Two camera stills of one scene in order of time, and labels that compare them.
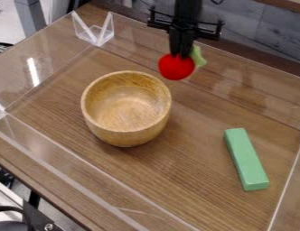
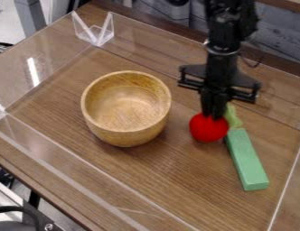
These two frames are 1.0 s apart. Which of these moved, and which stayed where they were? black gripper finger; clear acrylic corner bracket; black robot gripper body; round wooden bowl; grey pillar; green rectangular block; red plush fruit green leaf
Moved: black robot gripper body; black gripper finger; red plush fruit green leaf
Stayed: clear acrylic corner bracket; green rectangular block; grey pillar; round wooden bowl
